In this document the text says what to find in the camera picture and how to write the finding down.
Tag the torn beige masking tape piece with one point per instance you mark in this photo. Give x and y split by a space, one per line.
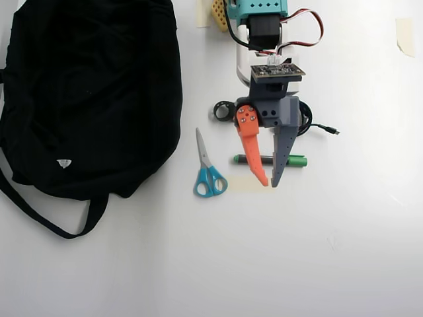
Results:
406 34

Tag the green and black marker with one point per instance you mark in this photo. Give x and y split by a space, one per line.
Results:
297 161

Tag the long beige masking tape strip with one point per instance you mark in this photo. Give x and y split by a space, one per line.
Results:
244 184

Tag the multicolour robot arm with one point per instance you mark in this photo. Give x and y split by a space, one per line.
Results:
262 31

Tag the grey-blue gripper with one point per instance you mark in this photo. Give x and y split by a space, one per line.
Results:
271 113

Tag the black fabric bag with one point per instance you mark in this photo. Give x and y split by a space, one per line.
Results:
92 99

